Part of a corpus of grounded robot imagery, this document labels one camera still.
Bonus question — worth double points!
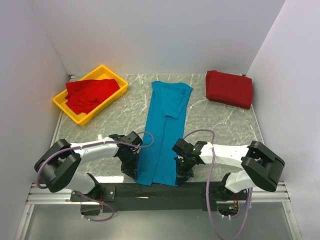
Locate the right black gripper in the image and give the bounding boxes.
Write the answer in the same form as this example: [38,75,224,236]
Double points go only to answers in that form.
[174,155,194,186]

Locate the blue t shirt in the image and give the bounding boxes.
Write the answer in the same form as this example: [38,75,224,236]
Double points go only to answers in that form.
[135,81,193,187]

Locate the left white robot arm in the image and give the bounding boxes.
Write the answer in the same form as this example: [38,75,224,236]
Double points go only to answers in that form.
[34,131,143,201]

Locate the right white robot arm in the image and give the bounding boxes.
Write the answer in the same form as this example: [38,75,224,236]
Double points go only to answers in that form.
[172,138,285,202]

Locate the black base beam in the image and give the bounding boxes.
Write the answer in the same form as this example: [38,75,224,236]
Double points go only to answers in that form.
[70,181,248,212]

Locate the red t shirt in tray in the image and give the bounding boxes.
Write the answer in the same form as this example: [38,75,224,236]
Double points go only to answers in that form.
[65,79,120,115]

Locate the folded dark red shirt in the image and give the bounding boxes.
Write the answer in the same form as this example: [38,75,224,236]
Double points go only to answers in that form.
[205,70,253,110]

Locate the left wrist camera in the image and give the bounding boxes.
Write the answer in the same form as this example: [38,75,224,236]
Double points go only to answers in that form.
[108,131,143,152]

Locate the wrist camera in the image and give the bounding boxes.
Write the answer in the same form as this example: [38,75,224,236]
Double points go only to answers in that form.
[172,138,207,158]
[108,131,143,152]

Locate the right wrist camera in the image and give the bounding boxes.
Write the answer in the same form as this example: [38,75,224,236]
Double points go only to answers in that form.
[172,138,207,158]

